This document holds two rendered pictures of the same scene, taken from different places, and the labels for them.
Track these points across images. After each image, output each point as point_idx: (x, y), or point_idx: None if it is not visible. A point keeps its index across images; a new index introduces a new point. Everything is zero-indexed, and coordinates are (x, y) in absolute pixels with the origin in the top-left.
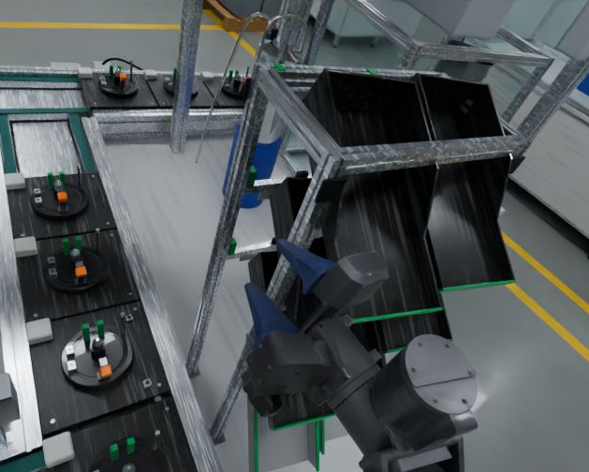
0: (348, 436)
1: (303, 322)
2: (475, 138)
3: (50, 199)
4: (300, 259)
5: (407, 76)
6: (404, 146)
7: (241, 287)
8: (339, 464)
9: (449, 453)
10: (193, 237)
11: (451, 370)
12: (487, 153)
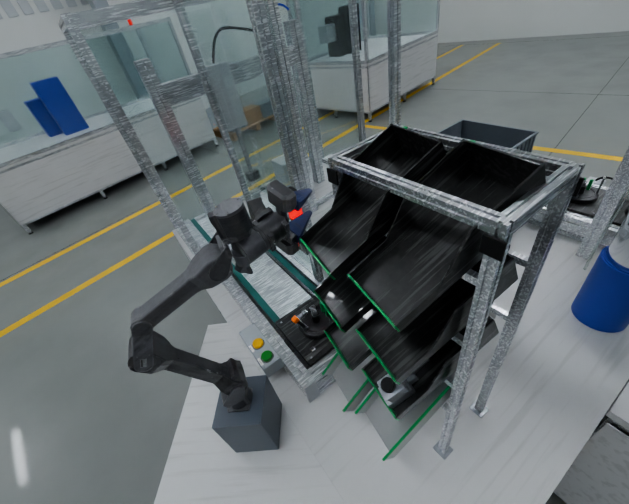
0: (406, 477)
1: (347, 276)
2: (440, 191)
3: None
4: (295, 191)
5: (506, 152)
6: (371, 168)
7: (485, 348)
8: (379, 469)
9: (220, 247)
10: (502, 301)
11: (228, 208)
12: (443, 208)
